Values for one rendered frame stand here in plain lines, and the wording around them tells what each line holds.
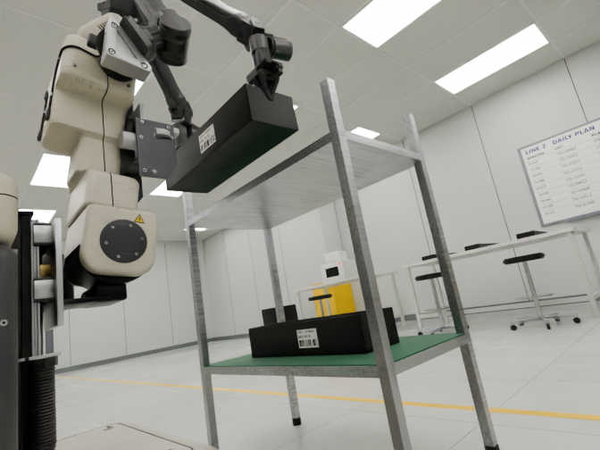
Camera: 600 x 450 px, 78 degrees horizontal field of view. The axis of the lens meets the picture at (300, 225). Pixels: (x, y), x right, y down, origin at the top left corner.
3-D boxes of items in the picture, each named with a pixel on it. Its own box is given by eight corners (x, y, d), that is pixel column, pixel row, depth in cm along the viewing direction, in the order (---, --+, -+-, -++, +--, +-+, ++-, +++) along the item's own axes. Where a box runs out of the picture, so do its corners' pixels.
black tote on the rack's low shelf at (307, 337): (252, 357, 145) (247, 329, 148) (285, 349, 157) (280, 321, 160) (366, 354, 105) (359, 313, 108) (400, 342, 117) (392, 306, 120)
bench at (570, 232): (445, 322, 490) (430, 262, 507) (617, 306, 364) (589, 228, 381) (416, 332, 438) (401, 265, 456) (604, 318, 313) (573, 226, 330)
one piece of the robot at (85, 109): (22, 278, 65) (68, 9, 84) (2, 304, 92) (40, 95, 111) (168, 286, 82) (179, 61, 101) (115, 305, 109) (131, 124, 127)
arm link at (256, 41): (245, 42, 112) (251, 29, 107) (266, 45, 115) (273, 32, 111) (249, 62, 111) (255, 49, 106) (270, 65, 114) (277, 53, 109)
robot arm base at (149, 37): (108, 46, 92) (123, 14, 83) (133, 39, 97) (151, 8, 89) (131, 77, 94) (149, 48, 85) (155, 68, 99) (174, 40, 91)
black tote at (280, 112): (166, 191, 140) (162, 163, 142) (207, 193, 152) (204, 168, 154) (252, 120, 99) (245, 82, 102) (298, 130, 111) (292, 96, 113)
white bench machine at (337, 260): (336, 282, 604) (331, 254, 614) (358, 278, 577) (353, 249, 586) (322, 284, 577) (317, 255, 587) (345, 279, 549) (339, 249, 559)
